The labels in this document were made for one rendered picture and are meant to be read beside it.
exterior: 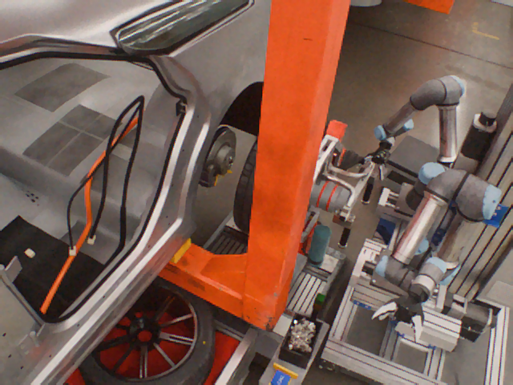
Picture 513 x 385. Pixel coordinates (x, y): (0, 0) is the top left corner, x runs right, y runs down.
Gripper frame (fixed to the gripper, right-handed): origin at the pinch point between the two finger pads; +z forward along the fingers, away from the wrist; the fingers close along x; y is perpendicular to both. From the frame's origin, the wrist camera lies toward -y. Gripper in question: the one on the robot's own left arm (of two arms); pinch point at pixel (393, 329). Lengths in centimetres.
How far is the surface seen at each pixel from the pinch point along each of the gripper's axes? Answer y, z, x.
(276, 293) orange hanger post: 32, -9, 53
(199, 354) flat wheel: 64, 19, 75
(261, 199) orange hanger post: -19, -8, 57
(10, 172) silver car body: 11, 24, 193
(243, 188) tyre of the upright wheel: 13, -36, 91
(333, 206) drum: 29, -66, 61
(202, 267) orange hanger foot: 43, -8, 95
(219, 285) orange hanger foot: 45, -6, 82
